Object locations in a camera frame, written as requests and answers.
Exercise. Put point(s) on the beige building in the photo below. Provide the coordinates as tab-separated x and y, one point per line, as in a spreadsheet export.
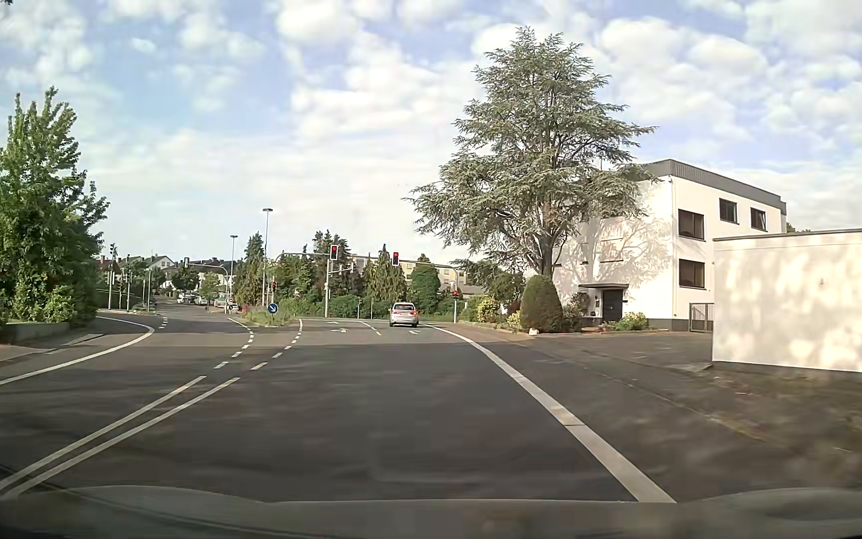
442	275

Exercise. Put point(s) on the silver car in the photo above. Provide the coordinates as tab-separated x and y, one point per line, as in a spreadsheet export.
404	314

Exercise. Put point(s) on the yellow-green flowering bush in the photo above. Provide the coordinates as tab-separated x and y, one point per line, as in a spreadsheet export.
487	309

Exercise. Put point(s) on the row of trees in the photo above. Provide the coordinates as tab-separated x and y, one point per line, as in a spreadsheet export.
341	281

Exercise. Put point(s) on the rounded dark green bush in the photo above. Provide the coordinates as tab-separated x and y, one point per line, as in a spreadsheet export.
541	305

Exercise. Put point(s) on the grey asphalt road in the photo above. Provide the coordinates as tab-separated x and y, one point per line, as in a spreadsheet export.
371	404

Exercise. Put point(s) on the large cedar tree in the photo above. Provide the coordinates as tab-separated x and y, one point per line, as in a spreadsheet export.
543	172

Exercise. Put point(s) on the blue round road sign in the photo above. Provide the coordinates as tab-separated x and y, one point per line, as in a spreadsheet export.
272	308

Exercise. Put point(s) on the kerbed traffic island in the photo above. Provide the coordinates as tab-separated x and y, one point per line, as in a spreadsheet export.
266	318

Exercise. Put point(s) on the white two-storey building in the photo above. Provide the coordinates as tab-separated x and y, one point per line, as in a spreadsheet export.
655	254

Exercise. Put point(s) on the road markings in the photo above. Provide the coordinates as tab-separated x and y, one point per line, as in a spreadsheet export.
584	434

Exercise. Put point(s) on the car's own bonnet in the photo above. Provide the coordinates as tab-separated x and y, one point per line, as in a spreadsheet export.
431	518

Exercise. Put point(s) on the row of houses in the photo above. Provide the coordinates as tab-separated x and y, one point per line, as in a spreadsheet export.
169	266

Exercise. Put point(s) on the grey paved pavement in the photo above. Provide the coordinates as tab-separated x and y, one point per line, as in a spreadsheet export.
4	353
700	404

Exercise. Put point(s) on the white garage building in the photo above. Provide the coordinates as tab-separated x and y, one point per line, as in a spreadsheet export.
812	299

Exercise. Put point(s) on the tall green tree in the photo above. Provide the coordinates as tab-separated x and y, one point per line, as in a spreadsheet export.
34	217

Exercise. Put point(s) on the tall lamp post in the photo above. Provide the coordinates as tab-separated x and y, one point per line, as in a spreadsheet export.
266	254

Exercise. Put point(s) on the low concrete wall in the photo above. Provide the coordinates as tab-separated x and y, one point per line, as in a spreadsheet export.
23	331

